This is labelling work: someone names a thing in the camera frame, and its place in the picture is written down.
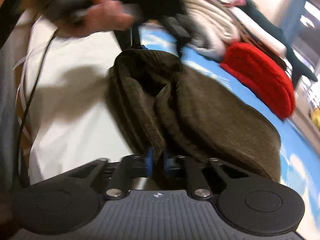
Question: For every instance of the brown corduroy pants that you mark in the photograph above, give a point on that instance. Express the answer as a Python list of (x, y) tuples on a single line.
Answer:
[(162, 105)]

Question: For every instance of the yellow plush toy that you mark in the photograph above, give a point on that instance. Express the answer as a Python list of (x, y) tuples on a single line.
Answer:
[(315, 117)]

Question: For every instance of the blue white patterned bedsheet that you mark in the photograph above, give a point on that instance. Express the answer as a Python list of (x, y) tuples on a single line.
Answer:
[(71, 123)]

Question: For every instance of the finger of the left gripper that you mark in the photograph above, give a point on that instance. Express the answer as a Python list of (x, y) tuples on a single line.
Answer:
[(135, 39)]

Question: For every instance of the red folded blanket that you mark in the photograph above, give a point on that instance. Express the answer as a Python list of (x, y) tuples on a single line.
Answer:
[(258, 72)]

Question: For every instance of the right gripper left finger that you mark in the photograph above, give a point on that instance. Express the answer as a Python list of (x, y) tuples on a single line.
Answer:
[(121, 174)]

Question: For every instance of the person's left hand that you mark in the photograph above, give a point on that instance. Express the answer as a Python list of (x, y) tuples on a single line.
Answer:
[(104, 15)]

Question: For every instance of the white folded quilt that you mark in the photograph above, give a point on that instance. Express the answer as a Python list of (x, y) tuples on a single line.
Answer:
[(220, 23)]

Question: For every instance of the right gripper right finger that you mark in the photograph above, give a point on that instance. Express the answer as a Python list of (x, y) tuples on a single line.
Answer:
[(185, 173)]

